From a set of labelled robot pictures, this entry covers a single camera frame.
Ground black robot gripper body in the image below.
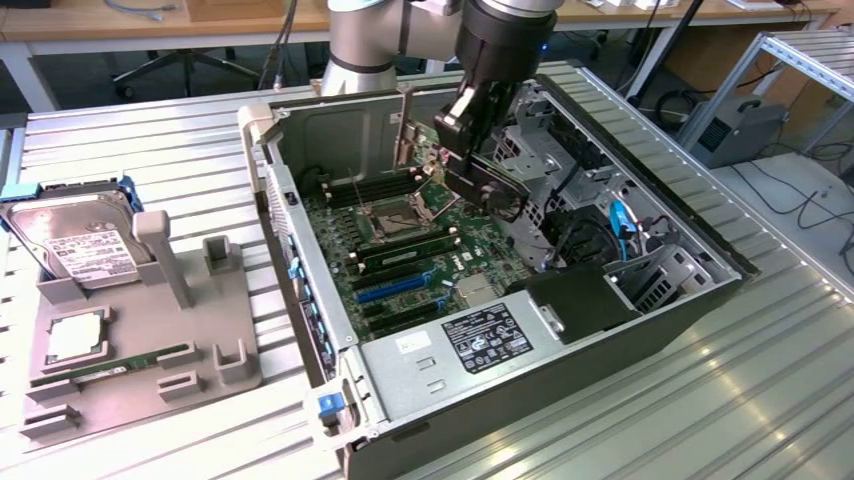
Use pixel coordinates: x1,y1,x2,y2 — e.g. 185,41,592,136
456,9,559,86

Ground graphics card with black fan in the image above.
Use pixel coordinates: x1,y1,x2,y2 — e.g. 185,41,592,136
392,83,534,225

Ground silver drive cage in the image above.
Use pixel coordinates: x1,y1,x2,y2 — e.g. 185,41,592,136
490,124,615,274

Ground black office chair base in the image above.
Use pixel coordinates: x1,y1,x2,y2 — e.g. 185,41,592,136
554,29,608,59
109,47,265,99

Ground metal socket cover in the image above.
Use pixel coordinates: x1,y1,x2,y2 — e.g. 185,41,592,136
411,180,460,221

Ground black RAM slot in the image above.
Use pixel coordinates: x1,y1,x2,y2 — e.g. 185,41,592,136
349,227,448,254
325,182,419,209
319,169,412,194

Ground thin metal locking lever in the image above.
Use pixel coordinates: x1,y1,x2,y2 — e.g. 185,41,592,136
347,167,369,214

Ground CPU socket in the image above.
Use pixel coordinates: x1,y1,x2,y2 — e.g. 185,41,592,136
359,197,446,244

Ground green motherboard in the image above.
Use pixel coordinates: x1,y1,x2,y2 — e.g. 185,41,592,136
299,167,532,344

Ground black slanted pole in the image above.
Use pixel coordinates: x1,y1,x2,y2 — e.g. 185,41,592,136
623,0,706,101

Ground RAM stick with grey label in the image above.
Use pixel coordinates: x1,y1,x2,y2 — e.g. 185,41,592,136
359,238,462,274

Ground black expansion slot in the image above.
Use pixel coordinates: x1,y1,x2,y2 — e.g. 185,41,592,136
368,313,443,337
363,302,439,324
351,271,428,292

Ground silver chipset heatsink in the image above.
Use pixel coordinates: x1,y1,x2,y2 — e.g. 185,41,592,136
455,277,502,307

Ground wooden desk white legs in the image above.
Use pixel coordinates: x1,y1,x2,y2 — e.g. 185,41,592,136
552,0,842,91
0,0,335,114

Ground grey equipment box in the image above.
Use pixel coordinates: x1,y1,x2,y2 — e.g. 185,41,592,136
679,97,792,169

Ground blue expansion slot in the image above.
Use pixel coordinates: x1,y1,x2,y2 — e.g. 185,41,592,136
356,283,430,305

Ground brown wooden box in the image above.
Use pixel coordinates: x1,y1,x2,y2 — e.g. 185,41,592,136
184,0,288,24

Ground silver disk bay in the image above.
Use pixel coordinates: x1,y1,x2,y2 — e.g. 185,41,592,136
603,243,719,314

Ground grey power supply unit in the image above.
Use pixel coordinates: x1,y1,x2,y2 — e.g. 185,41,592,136
357,291,568,424

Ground blue case latch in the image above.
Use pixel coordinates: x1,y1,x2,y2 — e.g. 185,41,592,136
313,393,345,419

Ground silver hard disk drive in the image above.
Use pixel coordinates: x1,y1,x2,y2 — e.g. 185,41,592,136
0,192,159,291

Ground black open PC case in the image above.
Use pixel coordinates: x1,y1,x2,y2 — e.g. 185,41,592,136
237,73,762,480

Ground grey plastic parts rack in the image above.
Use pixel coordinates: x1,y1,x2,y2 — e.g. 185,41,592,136
13,209,265,454

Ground silver CPU chip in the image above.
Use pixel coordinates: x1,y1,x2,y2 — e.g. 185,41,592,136
44,314,109,364

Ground green RAM stick white label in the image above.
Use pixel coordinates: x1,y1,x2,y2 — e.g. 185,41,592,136
29,343,192,389

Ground black coiled cable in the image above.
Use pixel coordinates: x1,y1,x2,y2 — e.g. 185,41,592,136
655,88,699,126

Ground blue SATA wire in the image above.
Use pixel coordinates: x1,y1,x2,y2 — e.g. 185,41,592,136
607,198,635,261

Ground black hanging cable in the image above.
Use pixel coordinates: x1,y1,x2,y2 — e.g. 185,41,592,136
265,0,299,91

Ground aluminium slat table frame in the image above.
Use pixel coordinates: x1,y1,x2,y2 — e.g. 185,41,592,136
679,27,854,156

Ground black cable with connector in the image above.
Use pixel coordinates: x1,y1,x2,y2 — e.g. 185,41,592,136
730,162,854,231

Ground blue disk carrier bracket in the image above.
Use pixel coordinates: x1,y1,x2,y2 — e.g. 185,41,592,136
0,169,145,236

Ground blue network cable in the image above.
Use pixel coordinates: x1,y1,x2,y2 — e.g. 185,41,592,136
105,0,179,21

